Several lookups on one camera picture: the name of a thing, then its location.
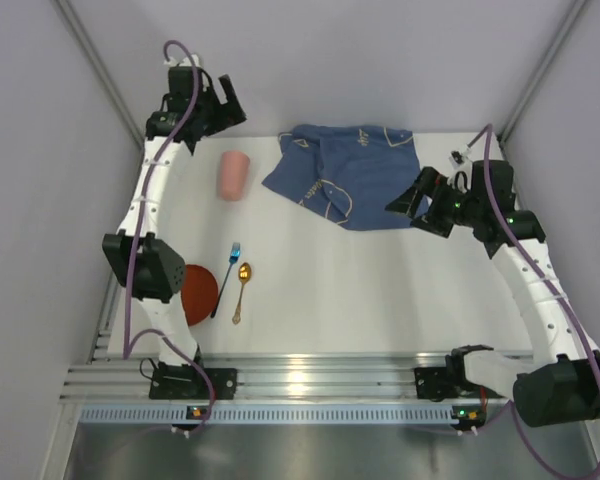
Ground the pink plastic cup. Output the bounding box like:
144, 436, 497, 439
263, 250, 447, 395
218, 150, 250, 202

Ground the blue cloth placemat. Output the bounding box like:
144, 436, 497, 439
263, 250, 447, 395
262, 124, 421, 231

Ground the blue metallic fork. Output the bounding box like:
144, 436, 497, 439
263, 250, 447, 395
210, 242, 241, 318

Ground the gold spoon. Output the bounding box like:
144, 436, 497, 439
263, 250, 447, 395
232, 262, 253, 325

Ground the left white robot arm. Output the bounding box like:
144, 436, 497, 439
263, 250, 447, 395
102, 65, 246, 367

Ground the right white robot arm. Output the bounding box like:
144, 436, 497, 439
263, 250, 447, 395
385, 160, 600, 427

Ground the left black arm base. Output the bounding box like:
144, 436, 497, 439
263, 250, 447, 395
139, 358, 238, 400

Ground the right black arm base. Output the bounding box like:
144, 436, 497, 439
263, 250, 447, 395
413, 345, 500, 402

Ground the red round plate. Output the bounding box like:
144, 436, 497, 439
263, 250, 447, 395
181, 264, 218, 327

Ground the aluminium rail frame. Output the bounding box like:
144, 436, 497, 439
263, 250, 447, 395
59, 294, 600, 404

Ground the perforated cable duct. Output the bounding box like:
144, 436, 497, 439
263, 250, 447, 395
80, 404, 484, 425

